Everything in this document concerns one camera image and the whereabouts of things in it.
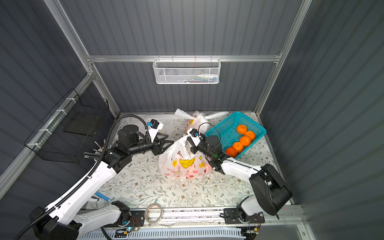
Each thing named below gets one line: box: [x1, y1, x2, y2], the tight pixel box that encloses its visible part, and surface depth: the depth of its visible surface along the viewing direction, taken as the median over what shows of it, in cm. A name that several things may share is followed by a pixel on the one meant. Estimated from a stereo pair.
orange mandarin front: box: [232, 141, 244, 153], surface depth 98 cm
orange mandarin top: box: [236, 124, 248, 135], surface depth 107 cm
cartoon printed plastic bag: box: [174, 108, 229, 135], surface depth 98 cm
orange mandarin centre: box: [240, 135, 251, 147], surface depth 98 cm
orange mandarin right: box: [244, 130, 256, 142], surface depth 104 cm
